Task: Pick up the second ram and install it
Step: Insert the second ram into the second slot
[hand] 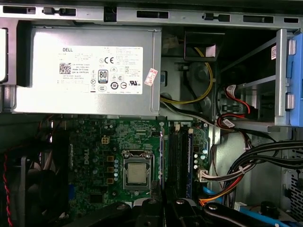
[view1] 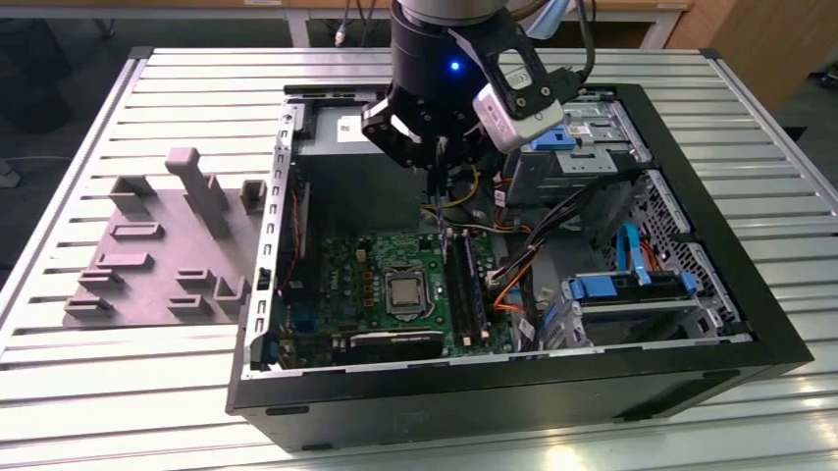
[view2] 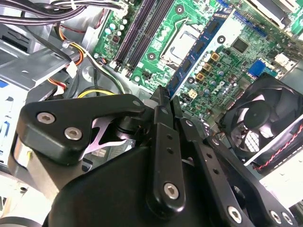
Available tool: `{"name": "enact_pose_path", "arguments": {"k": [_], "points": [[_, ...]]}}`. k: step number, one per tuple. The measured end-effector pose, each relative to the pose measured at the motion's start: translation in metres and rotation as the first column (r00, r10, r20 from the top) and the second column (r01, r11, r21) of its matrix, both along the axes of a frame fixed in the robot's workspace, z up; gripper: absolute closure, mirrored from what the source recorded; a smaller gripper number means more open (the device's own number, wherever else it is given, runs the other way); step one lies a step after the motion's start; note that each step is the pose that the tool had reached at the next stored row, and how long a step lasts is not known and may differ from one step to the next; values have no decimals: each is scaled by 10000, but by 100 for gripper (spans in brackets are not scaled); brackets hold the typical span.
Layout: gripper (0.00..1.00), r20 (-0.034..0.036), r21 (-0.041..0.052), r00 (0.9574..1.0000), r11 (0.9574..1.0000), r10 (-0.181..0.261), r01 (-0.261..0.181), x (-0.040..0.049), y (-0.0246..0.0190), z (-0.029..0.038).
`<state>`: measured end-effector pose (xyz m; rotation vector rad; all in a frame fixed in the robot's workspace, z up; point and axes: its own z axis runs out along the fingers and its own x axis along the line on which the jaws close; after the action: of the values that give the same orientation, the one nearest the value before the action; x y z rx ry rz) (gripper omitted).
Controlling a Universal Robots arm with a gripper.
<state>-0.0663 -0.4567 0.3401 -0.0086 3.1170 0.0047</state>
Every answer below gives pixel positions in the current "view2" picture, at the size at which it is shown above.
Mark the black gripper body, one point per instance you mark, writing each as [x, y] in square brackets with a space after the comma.
[106, 194]

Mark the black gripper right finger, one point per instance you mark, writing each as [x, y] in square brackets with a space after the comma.
[213, 170]

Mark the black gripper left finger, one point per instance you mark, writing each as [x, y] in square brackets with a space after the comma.
[59, 113]

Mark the blue RAM stick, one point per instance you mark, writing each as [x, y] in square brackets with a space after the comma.
[203, 45]

